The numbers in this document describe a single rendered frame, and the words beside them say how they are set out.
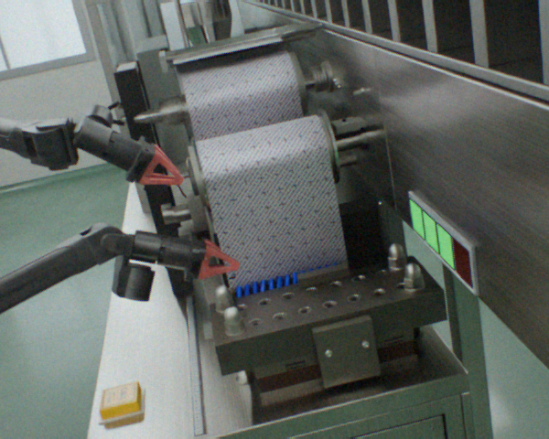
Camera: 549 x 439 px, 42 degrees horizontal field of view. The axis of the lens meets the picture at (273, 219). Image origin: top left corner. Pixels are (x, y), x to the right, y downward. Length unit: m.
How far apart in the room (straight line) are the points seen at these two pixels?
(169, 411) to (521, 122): 0.83
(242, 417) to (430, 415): 0.32
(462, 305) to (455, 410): 0.43
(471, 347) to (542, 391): 1.05
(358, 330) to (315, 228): 0.24
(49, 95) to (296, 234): 5.75
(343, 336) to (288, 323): 0.09
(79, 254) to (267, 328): 0.35
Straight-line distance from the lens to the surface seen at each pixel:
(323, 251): 1.38
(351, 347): 1.23
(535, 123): 0.71
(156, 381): 1.42
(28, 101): 7.02
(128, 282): 1.33
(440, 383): 1.26
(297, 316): 1.23
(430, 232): 1.09
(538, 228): 0.76
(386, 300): 1.24
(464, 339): 1.72
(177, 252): 1.32
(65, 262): 1.29
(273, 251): 1.36
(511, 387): 2.79
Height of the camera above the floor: 1.61
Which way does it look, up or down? 20 degrees down
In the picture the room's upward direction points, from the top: 12 degrees counter-clockwise
